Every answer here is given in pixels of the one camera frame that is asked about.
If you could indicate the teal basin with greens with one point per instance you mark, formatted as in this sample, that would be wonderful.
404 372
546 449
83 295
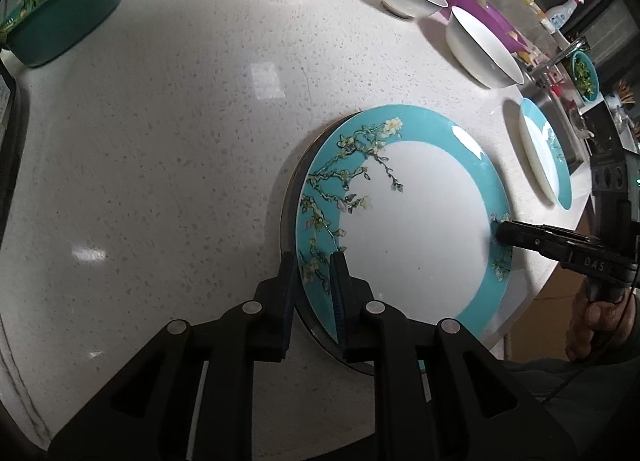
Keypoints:
65 16

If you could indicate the purple cutting board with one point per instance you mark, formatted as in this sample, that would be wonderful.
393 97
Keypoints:
495 16

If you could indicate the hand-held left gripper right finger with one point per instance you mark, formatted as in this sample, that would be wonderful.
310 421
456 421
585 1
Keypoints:
340 301

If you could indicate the white spray bottle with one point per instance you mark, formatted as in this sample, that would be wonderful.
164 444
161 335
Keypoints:
560 16

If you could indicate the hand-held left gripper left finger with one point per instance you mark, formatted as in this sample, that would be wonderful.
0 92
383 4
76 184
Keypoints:
289 301

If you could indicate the large teal floral plate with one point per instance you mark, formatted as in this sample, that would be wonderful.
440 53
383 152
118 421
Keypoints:
425 221

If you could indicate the metal faucet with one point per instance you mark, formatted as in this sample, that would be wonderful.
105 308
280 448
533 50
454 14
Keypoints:
565 51

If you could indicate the cardboard box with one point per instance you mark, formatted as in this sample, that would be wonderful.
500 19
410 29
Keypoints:
545 321

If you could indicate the bundle of wooden chopsticks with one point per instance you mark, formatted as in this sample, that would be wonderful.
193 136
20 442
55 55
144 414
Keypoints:
627 93

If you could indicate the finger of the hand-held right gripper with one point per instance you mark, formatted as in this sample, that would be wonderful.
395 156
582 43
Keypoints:
530 236

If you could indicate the small teal floral plate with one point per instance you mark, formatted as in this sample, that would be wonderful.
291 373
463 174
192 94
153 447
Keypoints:
537 151

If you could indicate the person's right hand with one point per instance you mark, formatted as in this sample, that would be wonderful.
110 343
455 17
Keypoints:
597 331

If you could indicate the person's right forearm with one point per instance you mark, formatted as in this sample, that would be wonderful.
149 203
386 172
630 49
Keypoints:
590 401

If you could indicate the dark plate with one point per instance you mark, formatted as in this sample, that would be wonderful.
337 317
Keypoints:
290 201

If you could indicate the green bowl of chopped greens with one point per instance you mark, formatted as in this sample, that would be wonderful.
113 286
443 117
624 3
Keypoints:
585 76

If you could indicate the metal sink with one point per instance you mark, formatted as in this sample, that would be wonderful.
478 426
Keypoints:
565 126

